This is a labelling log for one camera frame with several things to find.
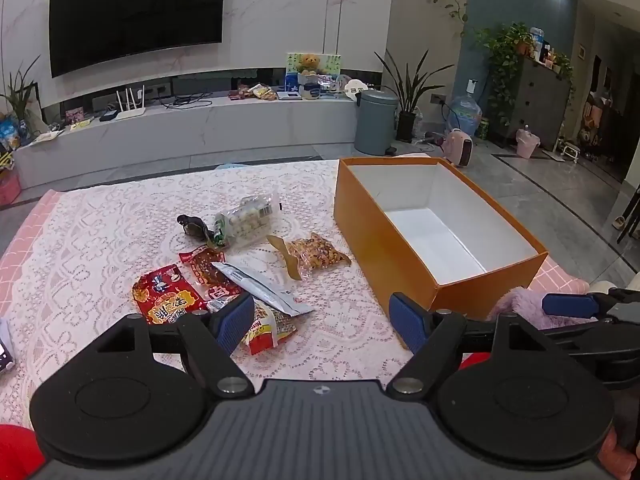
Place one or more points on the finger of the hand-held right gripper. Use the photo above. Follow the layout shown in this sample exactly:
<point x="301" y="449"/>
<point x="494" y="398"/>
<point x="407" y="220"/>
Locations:
<point x="600" y="342"/>
<point x="570" y="305"/>

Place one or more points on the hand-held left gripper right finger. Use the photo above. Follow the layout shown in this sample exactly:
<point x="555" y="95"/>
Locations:
<point x="407" y="320"/>

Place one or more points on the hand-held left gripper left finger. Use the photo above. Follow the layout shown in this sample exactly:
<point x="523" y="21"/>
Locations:
<point x="235" y="322"/>

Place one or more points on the red and white snack packet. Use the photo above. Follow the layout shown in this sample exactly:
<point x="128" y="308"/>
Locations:
<point x="270" y="330"/>

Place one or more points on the silver snack packet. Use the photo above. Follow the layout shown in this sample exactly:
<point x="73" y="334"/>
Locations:
<point x="260" y="287"/>

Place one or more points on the red-brown braised snack packet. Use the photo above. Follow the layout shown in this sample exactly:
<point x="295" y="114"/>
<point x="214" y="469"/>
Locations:
<point x="205" y="270"/>

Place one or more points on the red cartoon snack packet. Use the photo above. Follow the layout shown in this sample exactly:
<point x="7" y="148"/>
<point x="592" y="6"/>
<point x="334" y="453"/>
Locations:
<point x="165" y="300"/>

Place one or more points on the wooden spatula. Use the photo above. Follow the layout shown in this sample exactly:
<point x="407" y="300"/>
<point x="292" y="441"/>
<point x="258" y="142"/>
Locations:
<point x="285" y="255"/>

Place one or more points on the orange cardboard box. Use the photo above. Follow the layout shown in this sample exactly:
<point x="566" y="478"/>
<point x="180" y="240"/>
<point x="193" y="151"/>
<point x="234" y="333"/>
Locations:
<point x="380" y="240"/>

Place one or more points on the clear packet of white balls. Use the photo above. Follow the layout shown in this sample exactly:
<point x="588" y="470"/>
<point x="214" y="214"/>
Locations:
<point x="245" y="222"/>

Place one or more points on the dark green snack packet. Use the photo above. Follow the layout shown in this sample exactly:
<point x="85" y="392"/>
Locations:
<point x="192" y="227"/>

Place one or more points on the clear packet of orange peanuts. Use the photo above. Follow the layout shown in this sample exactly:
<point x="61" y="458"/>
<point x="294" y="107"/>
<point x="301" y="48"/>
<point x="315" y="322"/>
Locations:
<point x="320" y="255"/>

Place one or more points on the pile of packaged snacks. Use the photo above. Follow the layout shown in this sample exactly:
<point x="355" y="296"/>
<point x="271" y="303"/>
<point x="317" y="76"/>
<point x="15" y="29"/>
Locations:
<point x="262" y="92"/>

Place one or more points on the pink fluffy cloth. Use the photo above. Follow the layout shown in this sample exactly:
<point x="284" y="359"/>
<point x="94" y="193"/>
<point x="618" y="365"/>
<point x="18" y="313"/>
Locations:
<point x="520" y="302"/>

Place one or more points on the white step stool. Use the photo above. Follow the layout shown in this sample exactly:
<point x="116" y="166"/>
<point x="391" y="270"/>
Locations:
<point x="570" y="150"/>

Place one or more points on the light blue cloth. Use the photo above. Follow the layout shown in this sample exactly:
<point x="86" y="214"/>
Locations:
<point x="232" y="165"/>

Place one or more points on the white lace tablecloth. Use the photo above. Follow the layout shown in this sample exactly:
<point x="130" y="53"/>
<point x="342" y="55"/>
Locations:
<point x="100" y="240"/>

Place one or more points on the pink bucket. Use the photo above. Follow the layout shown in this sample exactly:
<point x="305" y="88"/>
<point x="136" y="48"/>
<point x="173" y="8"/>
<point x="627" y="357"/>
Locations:
<point x="527" y="145"/>

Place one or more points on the pink space heater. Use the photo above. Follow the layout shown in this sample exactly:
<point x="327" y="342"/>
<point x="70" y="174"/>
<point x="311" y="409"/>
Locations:
<point x="457" y="147"/>

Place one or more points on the grey TV console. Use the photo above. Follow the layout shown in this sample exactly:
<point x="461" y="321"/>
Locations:
<point x="200" y="135"/>

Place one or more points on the potted long-leaf plant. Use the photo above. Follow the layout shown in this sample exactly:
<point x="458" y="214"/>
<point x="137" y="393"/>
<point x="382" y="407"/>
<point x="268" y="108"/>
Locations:
<point x="407" y="125"/>

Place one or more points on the grey pedal trash can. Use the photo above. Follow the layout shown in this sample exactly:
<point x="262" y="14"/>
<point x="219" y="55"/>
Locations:
<point x="375" y="125"/>

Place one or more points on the dark grey cabinet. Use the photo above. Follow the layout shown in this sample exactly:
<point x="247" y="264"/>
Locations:
<point x="537" y="95"/>

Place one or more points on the blue water jug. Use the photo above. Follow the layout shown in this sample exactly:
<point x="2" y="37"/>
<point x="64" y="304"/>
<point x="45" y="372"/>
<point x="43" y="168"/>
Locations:
<point x="465" y="112"/>

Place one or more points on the white router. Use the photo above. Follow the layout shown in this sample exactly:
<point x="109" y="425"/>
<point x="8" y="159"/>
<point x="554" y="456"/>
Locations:
<point x="131" y="114"/>

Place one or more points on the blue and white box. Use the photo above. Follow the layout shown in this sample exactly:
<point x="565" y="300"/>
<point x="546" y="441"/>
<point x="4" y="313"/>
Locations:
<point x="295" y="85"/>

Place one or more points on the red cloth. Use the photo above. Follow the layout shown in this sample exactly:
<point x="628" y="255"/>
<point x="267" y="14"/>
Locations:
<point x="17" y="452"/>

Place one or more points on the trailing ivy plant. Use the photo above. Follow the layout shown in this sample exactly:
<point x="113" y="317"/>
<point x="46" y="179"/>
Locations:
<point x="500" y="60"/>

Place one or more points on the pink storage box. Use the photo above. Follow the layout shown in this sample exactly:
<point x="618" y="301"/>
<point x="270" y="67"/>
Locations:
<point x="10" y="190"/>

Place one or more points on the brown teddy bear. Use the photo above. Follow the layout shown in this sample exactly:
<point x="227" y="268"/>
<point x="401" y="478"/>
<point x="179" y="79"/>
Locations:
<point x="309" y="62"/>

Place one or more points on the blue snack bag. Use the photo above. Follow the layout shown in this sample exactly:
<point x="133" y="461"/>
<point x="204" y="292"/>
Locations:
<point x="12" y="132"/>

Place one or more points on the potted orchid plant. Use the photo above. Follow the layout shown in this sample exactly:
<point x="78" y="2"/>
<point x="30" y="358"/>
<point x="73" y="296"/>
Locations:
<point x="20" y="100"/>

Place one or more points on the black television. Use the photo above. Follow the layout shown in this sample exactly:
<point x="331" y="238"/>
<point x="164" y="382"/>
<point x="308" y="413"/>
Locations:
<point x="135" y="10"/>

